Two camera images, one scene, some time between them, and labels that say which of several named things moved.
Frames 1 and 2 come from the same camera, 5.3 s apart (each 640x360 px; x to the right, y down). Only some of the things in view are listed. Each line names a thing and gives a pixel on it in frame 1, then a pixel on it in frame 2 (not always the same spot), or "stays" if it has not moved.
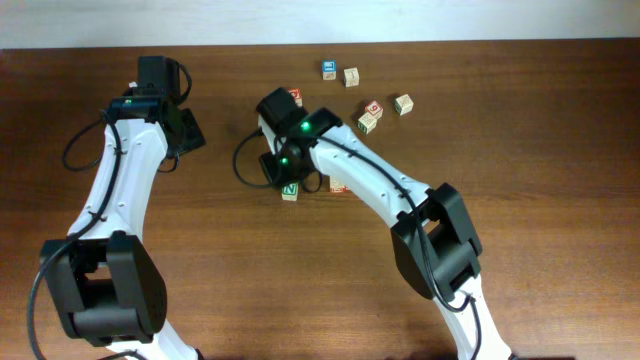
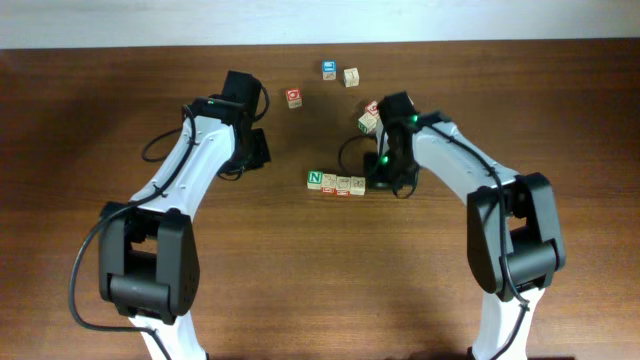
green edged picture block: (367, 123) stays
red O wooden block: (297, 95) stays
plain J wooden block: (351, 77) stays
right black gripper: (278, 176) to (373, 181)
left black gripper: (193, 138) to (258, 152)
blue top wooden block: (329, 70) stays
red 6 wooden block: (374, 108) stays
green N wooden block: (290, 191) to (314, 179)
